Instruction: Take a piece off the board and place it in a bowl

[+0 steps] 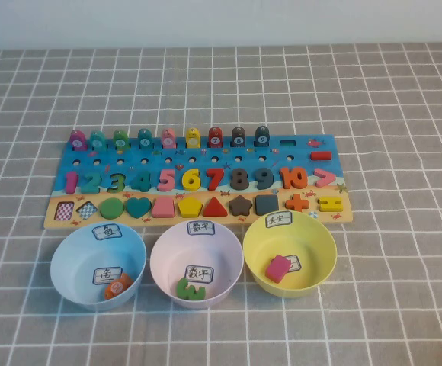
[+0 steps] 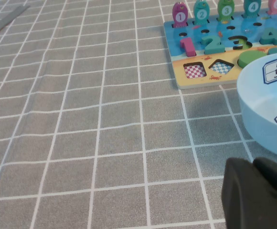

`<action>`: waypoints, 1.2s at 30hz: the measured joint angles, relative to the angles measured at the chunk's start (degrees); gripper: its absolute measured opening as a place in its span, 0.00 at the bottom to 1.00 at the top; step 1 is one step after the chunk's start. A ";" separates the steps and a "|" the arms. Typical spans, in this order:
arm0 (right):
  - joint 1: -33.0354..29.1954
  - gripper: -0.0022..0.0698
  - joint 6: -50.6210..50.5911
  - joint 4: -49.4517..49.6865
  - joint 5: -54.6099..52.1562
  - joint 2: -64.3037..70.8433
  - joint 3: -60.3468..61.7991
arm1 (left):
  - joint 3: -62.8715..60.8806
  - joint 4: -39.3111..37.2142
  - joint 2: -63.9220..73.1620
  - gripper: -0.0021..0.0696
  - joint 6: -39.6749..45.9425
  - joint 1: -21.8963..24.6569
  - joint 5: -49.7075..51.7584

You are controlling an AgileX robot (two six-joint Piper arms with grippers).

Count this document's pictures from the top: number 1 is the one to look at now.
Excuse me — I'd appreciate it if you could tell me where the green wooden numeral three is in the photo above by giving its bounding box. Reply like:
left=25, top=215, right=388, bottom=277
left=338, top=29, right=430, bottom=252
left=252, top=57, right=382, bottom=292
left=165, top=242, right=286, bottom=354
left=174, top=277, right=207, bottom=300

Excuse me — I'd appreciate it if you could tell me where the dark grey square shape piece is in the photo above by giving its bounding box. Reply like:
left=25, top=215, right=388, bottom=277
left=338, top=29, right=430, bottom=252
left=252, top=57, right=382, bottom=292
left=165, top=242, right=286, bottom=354
left=255, top=194, right=280, bottom=216

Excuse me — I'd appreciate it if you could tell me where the yellow wooden numeral six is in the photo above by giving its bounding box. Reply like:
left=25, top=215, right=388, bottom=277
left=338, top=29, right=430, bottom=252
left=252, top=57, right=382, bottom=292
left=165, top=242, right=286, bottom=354
left=181, top=168, right=203, bottom=191

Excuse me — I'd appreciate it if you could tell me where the dark blue fish peg nine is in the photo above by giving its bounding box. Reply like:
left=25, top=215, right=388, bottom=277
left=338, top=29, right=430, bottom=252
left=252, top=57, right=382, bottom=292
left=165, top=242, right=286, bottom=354
left=255, top=125, right=271, bottom=148

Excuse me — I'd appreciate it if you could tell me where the light blue labelled bowl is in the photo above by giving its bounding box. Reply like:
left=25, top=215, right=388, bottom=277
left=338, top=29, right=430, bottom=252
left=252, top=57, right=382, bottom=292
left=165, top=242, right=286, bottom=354
left=49, top=223, right=148, bottom=313

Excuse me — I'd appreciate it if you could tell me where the purple number eight piece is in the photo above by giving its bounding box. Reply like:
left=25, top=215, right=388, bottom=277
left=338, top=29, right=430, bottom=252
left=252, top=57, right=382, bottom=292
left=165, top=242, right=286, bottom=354
left=230, top=167, right=251, bottom=191

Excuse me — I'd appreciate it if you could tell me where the magenta wooden numeral one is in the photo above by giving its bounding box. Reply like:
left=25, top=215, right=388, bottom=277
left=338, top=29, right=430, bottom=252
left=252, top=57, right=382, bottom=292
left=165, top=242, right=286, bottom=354
left=63, top=171, right=78, bottom=194

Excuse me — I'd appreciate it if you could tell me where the orange fish peg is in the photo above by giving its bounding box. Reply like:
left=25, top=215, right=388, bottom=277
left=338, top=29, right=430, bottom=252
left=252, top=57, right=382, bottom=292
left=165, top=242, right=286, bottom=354
left=103, top=274, right=133, bottom=301

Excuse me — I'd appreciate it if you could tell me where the pink greater-than sign piece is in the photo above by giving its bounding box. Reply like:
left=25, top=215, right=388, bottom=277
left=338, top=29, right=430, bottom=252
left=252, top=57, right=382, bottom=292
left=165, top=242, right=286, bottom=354
left=314, top=169, right=337, bottom=188

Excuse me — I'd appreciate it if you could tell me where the teal wooden numeral four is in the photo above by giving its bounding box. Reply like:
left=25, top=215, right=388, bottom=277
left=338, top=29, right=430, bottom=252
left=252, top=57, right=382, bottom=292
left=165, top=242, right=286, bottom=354
left=130, top=170, right=152, bottom=193

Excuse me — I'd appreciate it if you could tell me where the dark blue wooden numeral nine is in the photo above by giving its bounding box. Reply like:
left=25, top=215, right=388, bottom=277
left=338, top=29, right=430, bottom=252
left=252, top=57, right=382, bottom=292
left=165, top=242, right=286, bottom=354
left=253, top=166, right=275, bottom=190

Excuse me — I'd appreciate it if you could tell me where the pink rectangle shape piece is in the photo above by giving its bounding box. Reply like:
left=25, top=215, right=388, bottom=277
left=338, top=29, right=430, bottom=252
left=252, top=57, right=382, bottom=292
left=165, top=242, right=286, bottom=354
left=264, top=254, right=293, bottom=284

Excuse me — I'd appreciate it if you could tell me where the teal heart shape piece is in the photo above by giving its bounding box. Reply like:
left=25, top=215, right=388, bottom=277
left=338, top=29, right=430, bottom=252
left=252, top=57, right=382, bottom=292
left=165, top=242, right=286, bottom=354
left=125, top=197, right=152, bottom=220

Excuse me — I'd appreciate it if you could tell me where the pink wooden numeral five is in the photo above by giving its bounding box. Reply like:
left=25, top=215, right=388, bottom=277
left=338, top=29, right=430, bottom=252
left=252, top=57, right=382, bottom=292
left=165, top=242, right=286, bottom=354
left=157, top=169, right=176, bottom=192

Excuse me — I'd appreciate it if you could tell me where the yellow pentagon shape piece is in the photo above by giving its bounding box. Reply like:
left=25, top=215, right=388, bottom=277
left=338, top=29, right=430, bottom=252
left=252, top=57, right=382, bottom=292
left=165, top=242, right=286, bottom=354
left=178, top=197, right=203, bottom=217

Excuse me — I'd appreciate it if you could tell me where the orange plus sign piece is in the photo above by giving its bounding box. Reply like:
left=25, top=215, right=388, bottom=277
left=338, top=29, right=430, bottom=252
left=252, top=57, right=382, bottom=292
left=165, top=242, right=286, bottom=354
left=284, top=193, right=310, bottom=213

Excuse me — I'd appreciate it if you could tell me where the red fish peg number seven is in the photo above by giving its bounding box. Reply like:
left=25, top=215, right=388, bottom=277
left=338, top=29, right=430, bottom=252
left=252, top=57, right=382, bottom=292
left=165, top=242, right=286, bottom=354
left=207, top=126, right=225, bottom=149

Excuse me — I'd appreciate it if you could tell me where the teal fish peg number two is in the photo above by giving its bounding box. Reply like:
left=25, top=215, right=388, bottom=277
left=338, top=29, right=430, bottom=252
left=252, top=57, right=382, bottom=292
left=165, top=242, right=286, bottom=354
left=89, top=128, right=107, bottom=150

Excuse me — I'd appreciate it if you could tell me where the green circle shape piece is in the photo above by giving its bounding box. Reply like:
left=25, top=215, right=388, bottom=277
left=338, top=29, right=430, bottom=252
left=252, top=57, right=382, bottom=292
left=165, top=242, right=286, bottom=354
left=99, top=197, right=125, bottom=220

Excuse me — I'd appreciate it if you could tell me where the purple fish peg number one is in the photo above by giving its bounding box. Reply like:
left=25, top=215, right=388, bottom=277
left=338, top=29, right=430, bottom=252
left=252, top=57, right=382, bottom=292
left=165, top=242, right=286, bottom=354
left=68, top=128, right=88, bottom=151

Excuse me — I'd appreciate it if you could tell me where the brown fish peg number eight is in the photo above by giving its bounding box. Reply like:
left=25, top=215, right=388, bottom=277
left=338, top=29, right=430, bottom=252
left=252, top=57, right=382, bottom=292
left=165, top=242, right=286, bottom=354
left=231, top=126, right=248, bottom=148

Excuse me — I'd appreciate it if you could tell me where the grey grid tablecloth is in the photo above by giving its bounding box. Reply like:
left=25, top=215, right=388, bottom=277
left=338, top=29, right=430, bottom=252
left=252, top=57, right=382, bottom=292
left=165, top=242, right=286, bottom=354
left=0, top=40, right=442, bottom=366

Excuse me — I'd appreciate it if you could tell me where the pink labelled bowl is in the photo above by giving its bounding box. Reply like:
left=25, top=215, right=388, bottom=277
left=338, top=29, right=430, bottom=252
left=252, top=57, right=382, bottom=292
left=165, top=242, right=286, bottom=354
left=149, top=220, right=244, bottom=310

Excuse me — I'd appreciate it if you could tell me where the pink trapezoid shape piece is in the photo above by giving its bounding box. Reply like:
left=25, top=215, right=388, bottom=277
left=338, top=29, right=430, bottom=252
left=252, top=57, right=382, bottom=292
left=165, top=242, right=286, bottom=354
left=151, top=197, right=176, bottom=217

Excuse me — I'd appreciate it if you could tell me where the green fish peg number three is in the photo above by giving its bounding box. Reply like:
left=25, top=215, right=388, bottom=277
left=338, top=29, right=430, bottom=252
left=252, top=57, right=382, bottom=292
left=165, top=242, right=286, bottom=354
left=112, top=128, right=129, bottom=150

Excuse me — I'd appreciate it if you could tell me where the teal fish peg number four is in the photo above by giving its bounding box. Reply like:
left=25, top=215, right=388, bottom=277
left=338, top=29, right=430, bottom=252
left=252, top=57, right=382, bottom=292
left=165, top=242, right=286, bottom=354
left=136, top=127, right=153, bottom=149

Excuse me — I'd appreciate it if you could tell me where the pink fish peg number five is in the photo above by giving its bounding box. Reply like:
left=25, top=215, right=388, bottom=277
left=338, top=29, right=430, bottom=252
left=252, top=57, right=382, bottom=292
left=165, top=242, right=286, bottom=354
left=160, top=127, right=177, bottom=149

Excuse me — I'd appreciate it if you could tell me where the red wooden numeral seven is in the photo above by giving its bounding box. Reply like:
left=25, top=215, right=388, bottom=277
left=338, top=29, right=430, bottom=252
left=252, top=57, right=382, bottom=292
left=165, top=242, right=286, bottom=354
left=204, top=167, right=228, bottom=191

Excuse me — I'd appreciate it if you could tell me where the teal wooden numeral two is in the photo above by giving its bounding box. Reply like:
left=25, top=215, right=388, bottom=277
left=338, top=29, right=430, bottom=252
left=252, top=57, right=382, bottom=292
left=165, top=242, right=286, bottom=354
left=81, top=171, right=102, bottom=194

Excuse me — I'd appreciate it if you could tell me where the orange wooden numeral ten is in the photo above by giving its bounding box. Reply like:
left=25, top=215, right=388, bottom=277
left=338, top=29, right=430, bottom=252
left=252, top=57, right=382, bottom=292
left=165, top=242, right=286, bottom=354
left=280, top=166, right=309, bottom=190

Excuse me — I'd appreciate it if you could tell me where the red triangle shape piece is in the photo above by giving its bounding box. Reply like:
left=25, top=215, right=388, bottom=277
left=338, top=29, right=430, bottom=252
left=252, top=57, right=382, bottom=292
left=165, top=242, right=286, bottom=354
left=202, top=196, right=229, bottom=217

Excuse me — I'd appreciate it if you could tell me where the yellow equals sign piece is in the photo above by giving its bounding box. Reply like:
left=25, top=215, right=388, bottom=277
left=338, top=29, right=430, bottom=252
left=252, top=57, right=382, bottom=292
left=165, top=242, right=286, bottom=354
left=317, top=196, right=344, bottom=213

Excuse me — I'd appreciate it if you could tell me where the ocean print wooden puzzle board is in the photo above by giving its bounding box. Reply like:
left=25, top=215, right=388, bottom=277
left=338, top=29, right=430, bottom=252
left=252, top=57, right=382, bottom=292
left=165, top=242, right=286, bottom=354
left=43, top=133, right=354, bottom=230

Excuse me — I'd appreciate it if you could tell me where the yellow labelled bowl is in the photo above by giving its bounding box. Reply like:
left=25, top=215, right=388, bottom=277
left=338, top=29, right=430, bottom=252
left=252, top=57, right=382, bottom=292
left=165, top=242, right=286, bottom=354
left=242, top=210, right=338, bottom=300

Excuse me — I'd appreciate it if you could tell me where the yellow fish peg number six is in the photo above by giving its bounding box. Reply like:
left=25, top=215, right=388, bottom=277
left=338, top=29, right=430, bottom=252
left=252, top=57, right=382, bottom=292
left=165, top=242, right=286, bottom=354
left=184, top=127, right=201, bottom=149

